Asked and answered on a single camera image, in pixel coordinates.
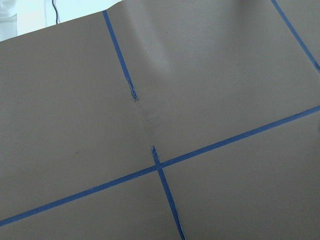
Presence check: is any brown paper table cover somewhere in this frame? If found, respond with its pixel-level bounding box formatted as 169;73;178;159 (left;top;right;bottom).
0;0;320;240

